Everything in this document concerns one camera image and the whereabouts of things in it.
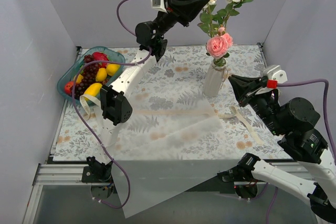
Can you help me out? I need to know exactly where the cream printed ribbon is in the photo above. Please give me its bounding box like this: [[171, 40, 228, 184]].
[[79, 93, 264, 145]]

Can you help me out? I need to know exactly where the white wrapping paper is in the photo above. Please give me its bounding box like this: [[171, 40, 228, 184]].
[[109, 97, 222, 218]]

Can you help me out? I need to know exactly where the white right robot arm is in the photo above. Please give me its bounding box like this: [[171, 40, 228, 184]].
[[221, 75, 335, 223]]

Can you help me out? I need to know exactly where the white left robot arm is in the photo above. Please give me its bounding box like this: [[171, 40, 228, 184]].
[[87, 0, 209, 182]]

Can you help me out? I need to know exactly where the white ribbed ceramic vase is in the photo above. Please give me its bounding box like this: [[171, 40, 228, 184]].
[[203, 62, 228, 97]]

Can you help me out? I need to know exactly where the red apple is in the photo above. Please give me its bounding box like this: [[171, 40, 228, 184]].
[[92, 52, 109, 68]]

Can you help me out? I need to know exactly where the yellow lemon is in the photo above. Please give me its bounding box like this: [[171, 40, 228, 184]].
[[96, 68, 108, 82]]

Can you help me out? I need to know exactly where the teal plastic fruit tray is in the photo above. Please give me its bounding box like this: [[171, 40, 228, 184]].
[[57, 46, 125, 103]]

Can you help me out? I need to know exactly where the dark red grape bunch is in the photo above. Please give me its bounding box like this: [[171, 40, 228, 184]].
[[75, 55, 108, 100]]

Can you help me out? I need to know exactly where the yellow mango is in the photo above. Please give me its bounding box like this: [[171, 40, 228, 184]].
[[83, 82, 102, 97]]

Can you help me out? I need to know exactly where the floral patterned table mat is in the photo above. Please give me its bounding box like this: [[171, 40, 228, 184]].
[[53, 46, 288, 162]]

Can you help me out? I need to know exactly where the orange fruit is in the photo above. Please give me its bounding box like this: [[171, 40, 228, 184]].
[[64, 81, 73, 95]]

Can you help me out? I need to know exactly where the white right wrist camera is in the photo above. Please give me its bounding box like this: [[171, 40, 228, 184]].
[[262, 65, 288, 89]]

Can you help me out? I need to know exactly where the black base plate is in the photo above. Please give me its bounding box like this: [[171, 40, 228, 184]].
[[47, 155, 289, 196]]

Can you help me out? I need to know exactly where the aluminium frame rail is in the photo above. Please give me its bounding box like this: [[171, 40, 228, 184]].
[[33, 164, 86, 186]]

